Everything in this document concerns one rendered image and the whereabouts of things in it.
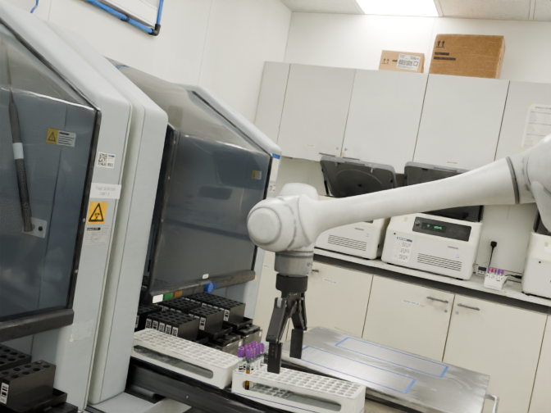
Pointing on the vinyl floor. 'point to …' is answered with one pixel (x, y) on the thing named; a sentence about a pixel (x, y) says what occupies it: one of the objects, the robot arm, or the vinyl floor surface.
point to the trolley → (391, 373)
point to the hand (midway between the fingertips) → (285, 360)
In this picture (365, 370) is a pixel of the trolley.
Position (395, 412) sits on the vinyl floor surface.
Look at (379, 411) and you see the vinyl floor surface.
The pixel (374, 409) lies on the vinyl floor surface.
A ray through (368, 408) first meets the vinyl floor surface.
